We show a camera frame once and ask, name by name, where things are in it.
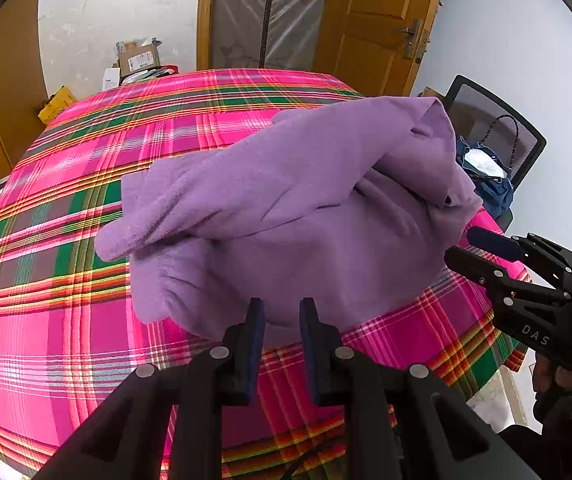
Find blue drawstring bag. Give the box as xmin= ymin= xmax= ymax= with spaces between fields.
xmin=456 ymin=115 xmax=516 ymax=221

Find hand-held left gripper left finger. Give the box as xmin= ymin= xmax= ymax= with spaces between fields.
xmin=33 ymin=298 xmax=265 ymax=480

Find pink plaid bed sheet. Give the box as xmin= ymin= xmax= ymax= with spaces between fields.
xmin=0 ymin=67 xmax=531 ymax=478

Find yellow box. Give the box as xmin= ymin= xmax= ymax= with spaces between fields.
xmin=37 ymin=86 xmax=78 ymax=125

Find brown cardboard box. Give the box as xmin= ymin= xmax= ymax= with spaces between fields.
xmin=114 ymin=37 xmax=161 ymax=78

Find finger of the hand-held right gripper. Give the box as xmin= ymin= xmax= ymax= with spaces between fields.
xmin=467 ymin=226 xmax=572 ymax=288
xmin=444 ymin=246 xmax=572 ymax=311

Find wooden wardrobe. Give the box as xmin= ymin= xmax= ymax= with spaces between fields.
xmin=0 ymin=0 xmax=54 ymax=201

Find clear plastic zip curtain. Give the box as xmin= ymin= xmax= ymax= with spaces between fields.
xmin=211 ymin=0 xmax=337 ymax=68

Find person's right hand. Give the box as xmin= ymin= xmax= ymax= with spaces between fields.
xmin=533 ymin=355 xmax=572 ymax=423

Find metal door handle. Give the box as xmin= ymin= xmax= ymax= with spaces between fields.
xmin=392 ymin=19 xmax=431 ymax=60

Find purple fleece garment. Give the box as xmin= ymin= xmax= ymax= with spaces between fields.
xmin=94 ymin=95 xmax=484 ymax=343

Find black mesh office chair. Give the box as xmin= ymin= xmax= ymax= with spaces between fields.
xmin=418 ymin=75 xmax=547 ymax=231

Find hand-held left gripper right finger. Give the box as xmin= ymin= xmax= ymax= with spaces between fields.
xmin=299 ymin=298 xmax=541 ymax=480

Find wooden door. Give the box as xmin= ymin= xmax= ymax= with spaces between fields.
xmin=316 ymin=0 xmax=449 ymax=96

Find wooden door frame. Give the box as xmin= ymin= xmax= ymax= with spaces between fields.
xmin=197 ymin=0 xmax=217 ymax=71

